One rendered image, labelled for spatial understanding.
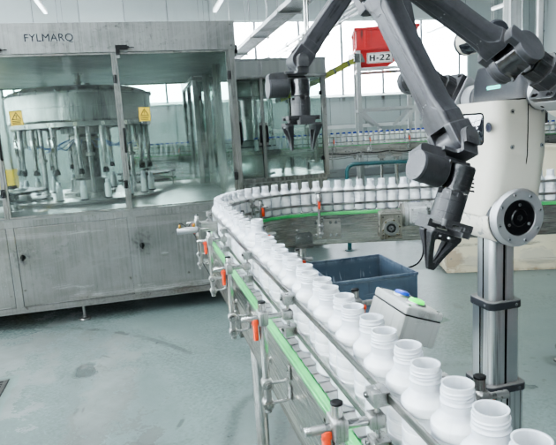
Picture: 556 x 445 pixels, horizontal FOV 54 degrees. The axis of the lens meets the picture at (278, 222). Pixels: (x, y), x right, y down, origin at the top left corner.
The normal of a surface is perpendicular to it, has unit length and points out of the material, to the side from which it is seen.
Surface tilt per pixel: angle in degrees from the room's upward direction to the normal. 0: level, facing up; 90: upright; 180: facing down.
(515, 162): 101
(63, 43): 90
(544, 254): 89
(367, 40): 90
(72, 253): 90
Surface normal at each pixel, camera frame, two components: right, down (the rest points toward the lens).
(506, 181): 0.25, 0.33
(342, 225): -0.07, 0.17
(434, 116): -0.82, 0.26
